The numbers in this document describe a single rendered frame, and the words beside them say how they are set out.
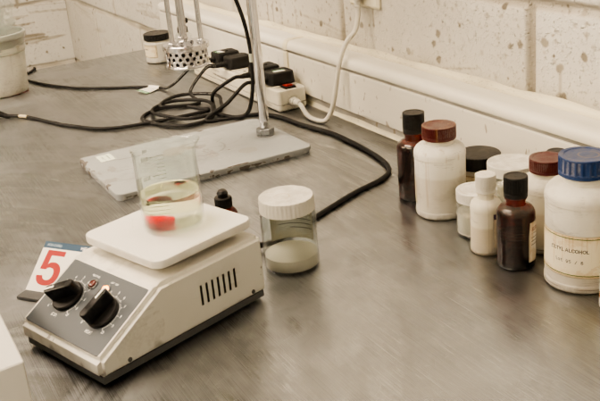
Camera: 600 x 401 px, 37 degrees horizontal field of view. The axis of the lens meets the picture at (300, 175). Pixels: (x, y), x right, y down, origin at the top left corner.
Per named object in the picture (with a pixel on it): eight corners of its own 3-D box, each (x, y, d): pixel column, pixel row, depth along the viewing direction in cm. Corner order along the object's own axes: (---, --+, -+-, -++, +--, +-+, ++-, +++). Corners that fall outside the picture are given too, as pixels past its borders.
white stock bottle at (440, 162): (478, 213, 105) (476, 124, 101) (435, 226, 102) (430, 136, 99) (448, 197, 110) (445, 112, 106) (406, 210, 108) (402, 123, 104)
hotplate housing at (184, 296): (104, 391, 76) (88, 308, 73) (24, 345, 85) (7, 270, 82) (285, 288, 91) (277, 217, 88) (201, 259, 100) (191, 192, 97)
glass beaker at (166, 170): (160, 247, 83) (146, 161, 80) (130, 228, 88) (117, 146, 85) (225, 225, 86) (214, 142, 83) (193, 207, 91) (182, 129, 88)
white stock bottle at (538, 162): (579, 254, 92) (580, 163, 89) (525, 257, 93) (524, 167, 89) (566, 232, 98) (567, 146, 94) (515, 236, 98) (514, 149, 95)
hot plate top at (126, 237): (158, 272, 79) (156, 263, 79) (81, 242, 87) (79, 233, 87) (254, 225, 87) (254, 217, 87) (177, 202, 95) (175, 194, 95)
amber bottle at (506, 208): (504, 274, 90) (504, 184, 86) (491, 258, 93) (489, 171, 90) (542, 268, 90) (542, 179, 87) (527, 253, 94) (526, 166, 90)
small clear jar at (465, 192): (497, 241, 97) (496, 196, 95) (454, 239, 98) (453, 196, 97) (499, 223, 101) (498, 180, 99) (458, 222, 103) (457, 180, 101)
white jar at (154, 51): (167, 56, 205) (162, 28, 203) (178, 60, 200) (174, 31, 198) (142, 61, 202) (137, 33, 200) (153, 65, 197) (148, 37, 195)
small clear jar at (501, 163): (546, 220, 101) (546, 165, 99) (497, 227, 100) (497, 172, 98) (525, 202, 107) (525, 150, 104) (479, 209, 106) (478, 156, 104)
